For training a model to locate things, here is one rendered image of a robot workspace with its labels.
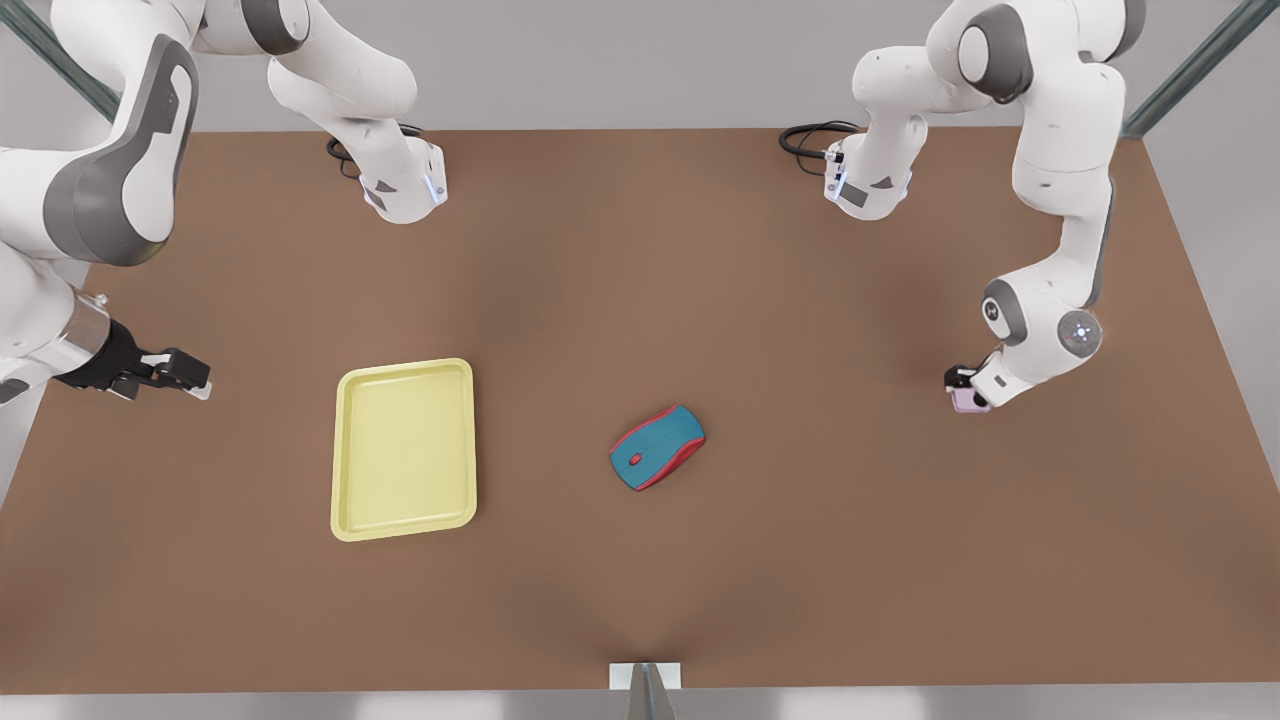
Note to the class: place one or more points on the white post foot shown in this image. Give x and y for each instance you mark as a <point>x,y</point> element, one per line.
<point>619,676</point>

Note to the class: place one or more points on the blue and red computer mouse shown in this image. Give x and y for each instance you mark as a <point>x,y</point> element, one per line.
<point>657,447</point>

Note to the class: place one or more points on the yellow rectangular tray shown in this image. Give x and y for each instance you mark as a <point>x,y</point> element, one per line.
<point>404,450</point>

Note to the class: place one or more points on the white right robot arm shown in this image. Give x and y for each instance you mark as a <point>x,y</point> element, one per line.
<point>110,170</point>

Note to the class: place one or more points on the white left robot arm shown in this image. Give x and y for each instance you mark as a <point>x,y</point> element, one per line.
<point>1060,120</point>

